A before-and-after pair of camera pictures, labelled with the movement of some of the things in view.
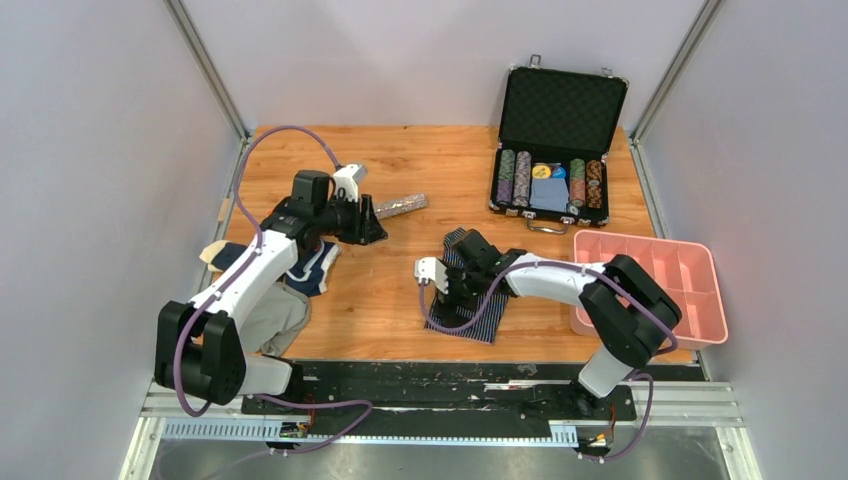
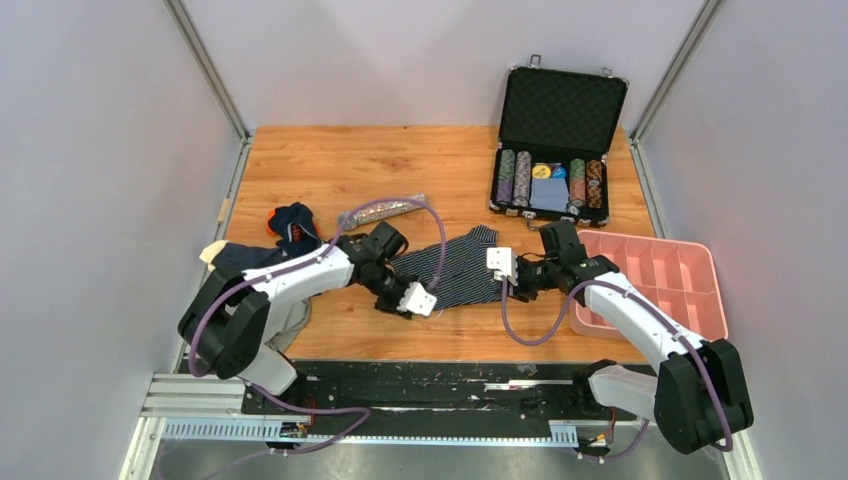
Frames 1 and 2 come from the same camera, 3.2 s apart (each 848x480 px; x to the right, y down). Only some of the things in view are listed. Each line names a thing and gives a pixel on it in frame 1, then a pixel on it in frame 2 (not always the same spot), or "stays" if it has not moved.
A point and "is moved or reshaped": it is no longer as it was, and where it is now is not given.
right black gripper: (446, 304) -> (521, 293)
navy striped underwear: (486, 328) is moved or reshaped
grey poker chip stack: (522, 178) stays
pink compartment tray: (687, 271) stays
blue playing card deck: (549, 194) stays
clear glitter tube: (400, 205) stays
